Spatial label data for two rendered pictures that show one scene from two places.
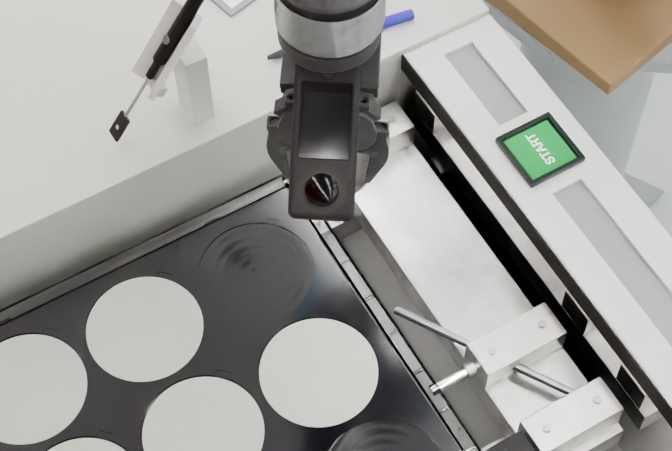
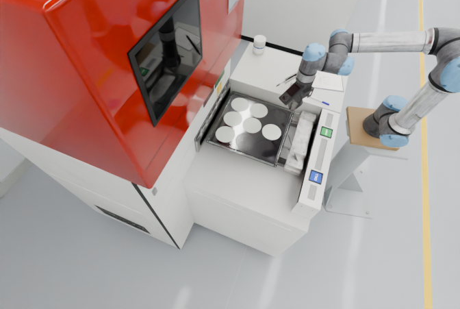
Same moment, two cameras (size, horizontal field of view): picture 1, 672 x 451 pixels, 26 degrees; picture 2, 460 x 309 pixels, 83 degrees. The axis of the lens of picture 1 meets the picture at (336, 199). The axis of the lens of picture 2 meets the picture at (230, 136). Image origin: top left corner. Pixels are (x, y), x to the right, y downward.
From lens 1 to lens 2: 45 cm
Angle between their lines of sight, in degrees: 26
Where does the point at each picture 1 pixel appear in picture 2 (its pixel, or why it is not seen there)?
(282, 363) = (268, 127)
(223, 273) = (273, 113)
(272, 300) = (275, 120)
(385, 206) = (301, 125)
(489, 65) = (332, 118)
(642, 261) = (324, 155)
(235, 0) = not seen: hidden behind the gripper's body
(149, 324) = (259, 110)
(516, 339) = (298, 150)
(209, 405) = (255, 123)
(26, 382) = (240, 103)
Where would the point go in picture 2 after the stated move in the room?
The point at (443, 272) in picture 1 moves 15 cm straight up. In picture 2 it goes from (299, 138) to (308, 120)
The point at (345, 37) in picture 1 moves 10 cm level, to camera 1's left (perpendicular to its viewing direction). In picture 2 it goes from (302, 77) to (285, 64)
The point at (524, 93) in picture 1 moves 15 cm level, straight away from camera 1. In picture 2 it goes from (333, 125) to (355, 116)
